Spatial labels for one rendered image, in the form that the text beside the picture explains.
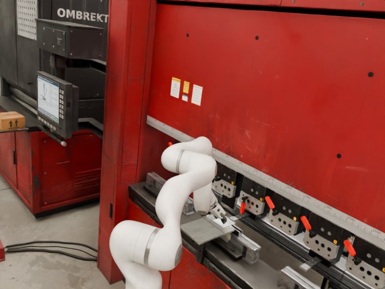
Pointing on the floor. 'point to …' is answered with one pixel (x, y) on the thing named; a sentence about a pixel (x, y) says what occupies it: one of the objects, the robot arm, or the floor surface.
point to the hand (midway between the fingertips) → (220, 218)
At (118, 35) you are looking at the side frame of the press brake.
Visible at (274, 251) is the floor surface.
